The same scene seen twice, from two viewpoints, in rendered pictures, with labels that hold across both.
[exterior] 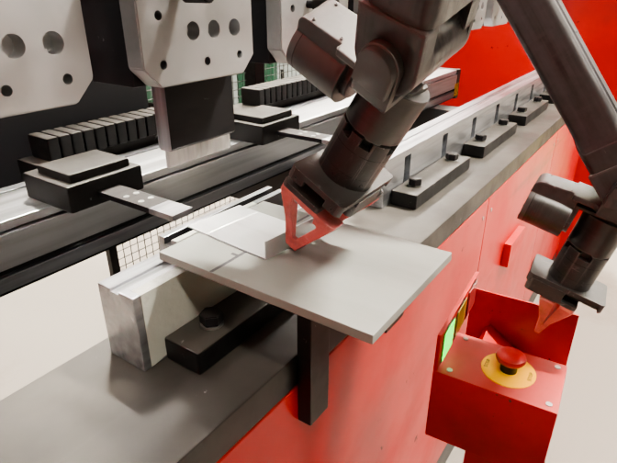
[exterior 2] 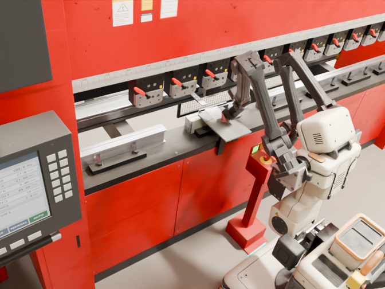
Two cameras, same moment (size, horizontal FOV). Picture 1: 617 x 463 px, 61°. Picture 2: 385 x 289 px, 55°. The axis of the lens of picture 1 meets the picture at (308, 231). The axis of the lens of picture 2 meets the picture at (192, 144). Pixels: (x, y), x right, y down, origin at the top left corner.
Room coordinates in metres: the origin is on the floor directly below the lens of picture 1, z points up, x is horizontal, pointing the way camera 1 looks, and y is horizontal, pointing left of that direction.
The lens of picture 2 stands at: (-1.15, -0.29, 2.24)
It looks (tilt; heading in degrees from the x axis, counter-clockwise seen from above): 41 degrees down; 16
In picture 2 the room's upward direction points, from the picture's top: 9 degrees clockwise
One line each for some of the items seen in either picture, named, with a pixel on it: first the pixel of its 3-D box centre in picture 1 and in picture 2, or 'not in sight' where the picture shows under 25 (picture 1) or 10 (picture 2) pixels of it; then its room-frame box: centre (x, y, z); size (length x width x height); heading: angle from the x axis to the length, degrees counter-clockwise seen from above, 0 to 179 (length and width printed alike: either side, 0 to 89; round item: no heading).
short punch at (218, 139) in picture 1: (196, 117); (212, 89); (0.58, 0.13, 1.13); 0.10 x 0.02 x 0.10; 145
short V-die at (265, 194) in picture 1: (228, 220); (213, 108); (0.61, 0.10, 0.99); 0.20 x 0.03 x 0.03; 145
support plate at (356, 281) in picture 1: (305, 255); (224, 123); (0.50, 0.00, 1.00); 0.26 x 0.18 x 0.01; 55
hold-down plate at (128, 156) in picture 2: not in sight; (118, 160); (0.06, 0.42, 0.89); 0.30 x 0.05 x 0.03; 145
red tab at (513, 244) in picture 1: (513, 245); not in sight; (1.33, -0.59, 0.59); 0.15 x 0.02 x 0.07; 145
